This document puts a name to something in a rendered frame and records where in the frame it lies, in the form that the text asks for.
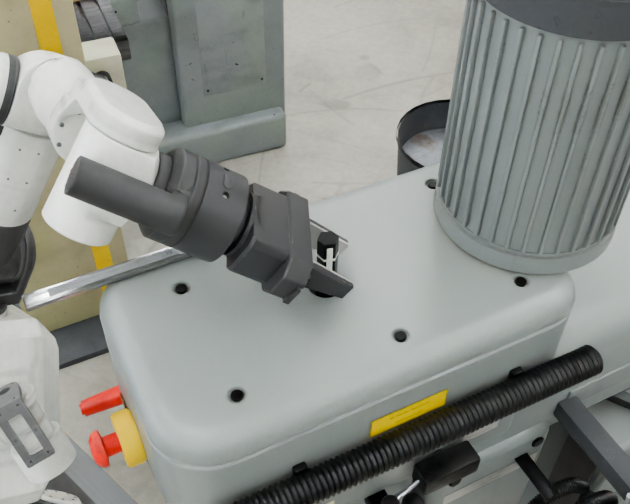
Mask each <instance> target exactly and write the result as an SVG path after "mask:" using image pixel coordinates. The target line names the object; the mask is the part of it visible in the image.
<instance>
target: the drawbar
mask: <svg viewBox="0 0 630 504"><path fill-rule="evenodd" d="M330 248H333V259H335V258H336V255H337V253H338V250H339V236H337V235H336V234H335V233H334V232H333V231H328V232H321V233H320V235H319V237H318V239H317V254H318V255H319V256H320V257H321V258H322V259H324V260H327V249H330ZM317 262H318V263H320V264H321V265H323V266H325V267H326V262H323V261H322V260H321V259H320V258H319V257H317ZM337 269H338V256H337V258H336V260H335V261H332V271H334V272H336V273H337ZM316 296H318V297H322V298H330V297H334V296H332V295H328V294H325V293H322V292H318V291H316Z"/></svg>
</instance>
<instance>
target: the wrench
mask: <svg viewBox="0 0 630 504"><path fill-rule="evenodd" d="M189 257H192V256H191V255H189V254H186V253H184V252H181V251H179V250H176V249H173V248H171V247H166V248H163V249H160V250H157V251H154V252H151V253H148V254H145V255H142V256H139V257H136V258H133V259H130V260H127V261H124V262H121V263H118V264H115V265H112V266H109V267H106V268H103V269H100V270H97V271H94V272H90V273H87V274H84V275H81V276H78V277H75V278H72V279H69V280H66V281H63V282H60V283H57V284H54V285H51V286H48V287H45V288H42V289H39V290H36V291H33V292H30V293H27V294H24V295H22V299H23V302H24V305H25V308H26V310H27V311H32V310H35V309H38V308H41V307H44V306H47V305H50V304H52V303H55V302H58V301H61V300H64V299H67V298H70V297H73V296H76V295H79V294H82V293H85V292H88V291H91V290H94V289H97V288H100V287H103V286H106V285H109V284H112V283H115V282H118V281H121V280H124V279H127V278H130V277H133V276H136V275H138V274H141V273H144V272H147V271H150V270H153V269H156V268H159V267H162V266H165V265H168V264H171V263H174V262H177V261H180V260H183V259H186V258H189Z"/></svg>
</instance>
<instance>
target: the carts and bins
mask: <svg viewBox="0 0 630 504"><path fill-rule="evenodd" d="M449 104H450V99H446V100H435V101H431V102H426V103H423V104H421V105H418V106H416V107H414V108H412V109H411V110H409V111H408V112H406V113H405V115H404V116H403V117H402V118H401V119H400V121H399V124H400V123H401V124H400V127H399V124H398V126H397V129H398V127H399V129H398V138H397V132H396V141H397V144H398V154H397V176H398V175H401V174H404V173H407V172H411V171H414V170H417V169H420V168H423V167H426V166H429V165H433V164H438V163H440V160H441V154H442V148H443V142H444V135H445V129H446V123H447V117H448V110H449ZM403 119H404V120H403Z"/></svg>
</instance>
